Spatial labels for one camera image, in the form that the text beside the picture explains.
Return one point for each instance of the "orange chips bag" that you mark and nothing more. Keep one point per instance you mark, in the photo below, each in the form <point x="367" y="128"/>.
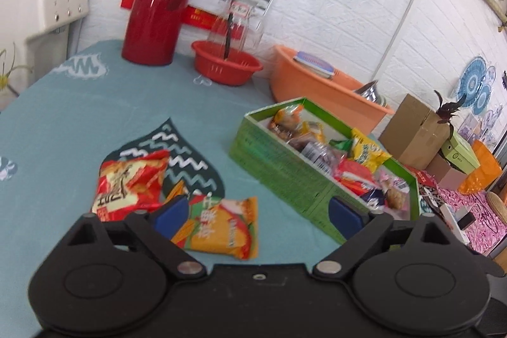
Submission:
<point x="221" y="226"/>

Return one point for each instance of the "red chips bag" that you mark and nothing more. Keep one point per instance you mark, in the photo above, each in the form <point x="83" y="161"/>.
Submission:
<point x="126" y="186"/>

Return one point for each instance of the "blue decorative wall plate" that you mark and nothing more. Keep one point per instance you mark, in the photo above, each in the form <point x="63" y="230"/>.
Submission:
<point x="470" y="81"/>

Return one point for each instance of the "brown cardboard box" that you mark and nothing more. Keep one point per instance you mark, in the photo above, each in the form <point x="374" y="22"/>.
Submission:
<point x="414" y="134"/>

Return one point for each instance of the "orange plastic bag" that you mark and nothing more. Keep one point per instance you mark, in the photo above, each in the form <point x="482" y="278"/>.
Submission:
<point x="489" y="170"/>

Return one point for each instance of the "green carton box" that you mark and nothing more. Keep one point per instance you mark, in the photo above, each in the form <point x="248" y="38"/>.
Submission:
<point x="460" y="154"/>

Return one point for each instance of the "teal tablecloth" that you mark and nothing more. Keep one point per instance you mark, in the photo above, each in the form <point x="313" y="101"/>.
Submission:
<point x="60" y="130"/>

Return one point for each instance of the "green snack packet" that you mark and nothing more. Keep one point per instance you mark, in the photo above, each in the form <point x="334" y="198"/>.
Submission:
<point x="341" y="145"/>

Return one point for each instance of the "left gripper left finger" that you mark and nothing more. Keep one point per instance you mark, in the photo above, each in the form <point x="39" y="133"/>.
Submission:
<point x="155" y="232"/>

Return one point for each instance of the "clear glass pitcher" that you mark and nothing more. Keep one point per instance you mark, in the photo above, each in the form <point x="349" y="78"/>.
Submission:
<point x="238" y="28"/>

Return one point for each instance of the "red thermos jug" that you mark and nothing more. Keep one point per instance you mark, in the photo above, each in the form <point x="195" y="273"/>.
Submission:
<point x="152" y="31"/>

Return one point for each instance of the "steel bowl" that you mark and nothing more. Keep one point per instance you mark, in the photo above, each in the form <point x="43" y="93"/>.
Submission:
<point x="370" y="92"/>

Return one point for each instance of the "orange plastic basin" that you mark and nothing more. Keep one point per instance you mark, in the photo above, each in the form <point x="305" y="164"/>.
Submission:
<point x="290" y="80"/>

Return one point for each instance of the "green cardboard box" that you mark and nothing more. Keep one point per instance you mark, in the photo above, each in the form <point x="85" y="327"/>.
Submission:
<point x="288" y="174"/>

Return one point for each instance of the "small red plastic basket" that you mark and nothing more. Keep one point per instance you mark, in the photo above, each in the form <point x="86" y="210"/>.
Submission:
<point x="236" y="70"/>

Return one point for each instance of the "round tin blue lid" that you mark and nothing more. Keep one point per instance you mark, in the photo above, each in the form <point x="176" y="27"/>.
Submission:
<point x="314" y="64"/>

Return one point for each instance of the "red checkered snack pack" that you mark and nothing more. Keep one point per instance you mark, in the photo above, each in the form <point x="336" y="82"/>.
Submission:
<point x="355" y="177"/>

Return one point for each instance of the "dark red potted plant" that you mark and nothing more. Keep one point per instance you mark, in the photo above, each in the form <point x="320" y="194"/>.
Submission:
<point x="447" y="110"/>

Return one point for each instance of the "orange yellow snack bag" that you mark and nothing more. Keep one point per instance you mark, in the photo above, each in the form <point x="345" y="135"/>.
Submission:
<point x="285" y="124"/>

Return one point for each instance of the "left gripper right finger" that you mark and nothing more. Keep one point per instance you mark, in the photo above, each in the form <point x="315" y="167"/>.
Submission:
<point x="364" y="234"/>

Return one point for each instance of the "clear yellow pastry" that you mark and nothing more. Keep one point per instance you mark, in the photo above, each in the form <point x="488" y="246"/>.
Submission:
<point x="395" y="190"/>

